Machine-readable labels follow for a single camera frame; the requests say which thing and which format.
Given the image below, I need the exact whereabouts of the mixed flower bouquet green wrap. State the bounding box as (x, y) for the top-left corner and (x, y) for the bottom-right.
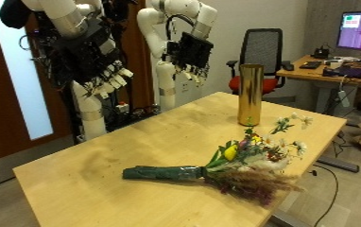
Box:
(122, 113), (315, 207)

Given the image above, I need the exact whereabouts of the tall gold cylinder vase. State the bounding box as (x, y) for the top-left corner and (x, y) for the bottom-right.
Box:
(237, 63), (265, 127)

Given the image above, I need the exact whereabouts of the black mesh chair red seat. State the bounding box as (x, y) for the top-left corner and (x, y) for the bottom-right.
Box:
(225, 27), (295, 97)

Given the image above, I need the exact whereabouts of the red emergency stop button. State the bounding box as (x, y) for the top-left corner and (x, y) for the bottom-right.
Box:
(116, 101), (130, 114)

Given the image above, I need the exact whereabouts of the wooden office desk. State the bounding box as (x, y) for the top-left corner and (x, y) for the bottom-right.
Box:
(277, 54), (361, 114)

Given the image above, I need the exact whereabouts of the black keyboard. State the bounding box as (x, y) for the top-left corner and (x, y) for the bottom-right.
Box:
(298, 61), (323, 70)

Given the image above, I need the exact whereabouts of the black desk phone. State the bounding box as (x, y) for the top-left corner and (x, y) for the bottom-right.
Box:
(313, 46), (330, 60)

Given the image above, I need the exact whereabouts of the white power strip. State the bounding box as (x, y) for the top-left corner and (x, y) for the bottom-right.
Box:
(337, 90), (351, 108)

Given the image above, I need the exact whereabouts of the grey table foot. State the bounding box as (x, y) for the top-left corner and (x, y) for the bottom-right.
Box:
(317, 155), (361, 174)

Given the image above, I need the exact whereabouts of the black floor cable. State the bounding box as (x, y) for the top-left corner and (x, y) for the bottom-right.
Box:
(310, 164), (341, 227)

